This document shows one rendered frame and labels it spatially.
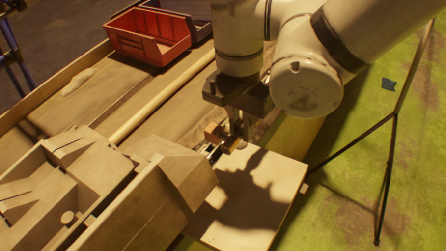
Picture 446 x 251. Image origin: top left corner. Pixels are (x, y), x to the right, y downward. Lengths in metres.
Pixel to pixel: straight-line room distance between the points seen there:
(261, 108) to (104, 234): 0.36
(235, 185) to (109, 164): 0.30
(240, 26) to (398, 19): 0.25
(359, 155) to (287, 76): 1.64
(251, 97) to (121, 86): 0.72
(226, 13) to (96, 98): 0.80
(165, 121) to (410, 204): 1.42
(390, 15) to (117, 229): 0.50
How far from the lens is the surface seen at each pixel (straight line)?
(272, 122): 0.92
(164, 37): 1.38
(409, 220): 1.80
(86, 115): 1.13
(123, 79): 1.22
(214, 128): 0.68
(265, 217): 0.70
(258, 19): 0.47
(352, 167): 1.86
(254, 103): 0.57
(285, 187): 0.74
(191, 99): 1.04
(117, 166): 0.63
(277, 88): 0.34
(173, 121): 0.98
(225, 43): 0.50
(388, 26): 0.31
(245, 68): 0.52
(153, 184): 0.55
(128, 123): 0.97
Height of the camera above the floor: 1.42
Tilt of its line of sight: 46 degrees down
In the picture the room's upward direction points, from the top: 5 degrees counter-clockwise
